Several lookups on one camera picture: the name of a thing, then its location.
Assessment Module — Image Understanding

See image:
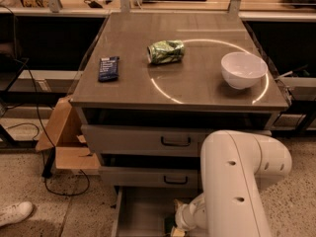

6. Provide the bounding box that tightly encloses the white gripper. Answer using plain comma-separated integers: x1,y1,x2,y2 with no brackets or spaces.
170,199,198,237

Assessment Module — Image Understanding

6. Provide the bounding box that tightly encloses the green yellow sponge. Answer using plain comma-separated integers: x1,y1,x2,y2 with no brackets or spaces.
164,216,176,237

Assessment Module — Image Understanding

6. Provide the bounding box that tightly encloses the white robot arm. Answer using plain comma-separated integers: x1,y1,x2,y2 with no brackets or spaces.
173,130,292,237

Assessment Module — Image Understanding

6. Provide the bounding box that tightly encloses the open bottom grey drawer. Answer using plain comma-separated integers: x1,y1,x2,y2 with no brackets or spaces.
111,187,198,237

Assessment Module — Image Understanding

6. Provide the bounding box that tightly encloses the middle grey drawer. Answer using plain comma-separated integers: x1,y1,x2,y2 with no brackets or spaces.
99,166,200,189

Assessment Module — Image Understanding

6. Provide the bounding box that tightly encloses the top grey drawer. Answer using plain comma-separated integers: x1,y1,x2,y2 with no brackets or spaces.
81,123,273,158

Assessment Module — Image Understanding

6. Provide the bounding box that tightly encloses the grey drawer cabinet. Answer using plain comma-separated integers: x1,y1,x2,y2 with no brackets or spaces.
69,11,290,190

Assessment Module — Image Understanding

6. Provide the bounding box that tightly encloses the brown cardboard box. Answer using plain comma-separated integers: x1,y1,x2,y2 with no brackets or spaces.
36,96,100,178

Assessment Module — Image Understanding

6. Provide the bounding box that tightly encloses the white bowl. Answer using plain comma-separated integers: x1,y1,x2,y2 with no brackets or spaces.
221,52,268,90

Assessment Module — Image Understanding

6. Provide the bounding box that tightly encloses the white sneaker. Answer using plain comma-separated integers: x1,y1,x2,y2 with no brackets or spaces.
0,201,34,227

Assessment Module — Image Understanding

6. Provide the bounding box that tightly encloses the dark blue snack bar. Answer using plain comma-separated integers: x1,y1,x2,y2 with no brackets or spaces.
98,56,119,82

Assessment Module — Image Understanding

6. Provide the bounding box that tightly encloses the black middle drawer handle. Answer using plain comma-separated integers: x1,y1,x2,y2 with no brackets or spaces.
163,176,189,185

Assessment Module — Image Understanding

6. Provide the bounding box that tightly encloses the black drawer handle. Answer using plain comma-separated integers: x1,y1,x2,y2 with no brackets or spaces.
160,136,192,147
163,176,189,185

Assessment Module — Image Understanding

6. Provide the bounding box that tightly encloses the black top drawer handle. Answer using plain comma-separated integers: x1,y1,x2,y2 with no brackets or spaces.
160,136,192,147

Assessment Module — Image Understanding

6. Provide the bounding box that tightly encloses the black floor cable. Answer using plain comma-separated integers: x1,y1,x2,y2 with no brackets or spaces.
0,57,91,198

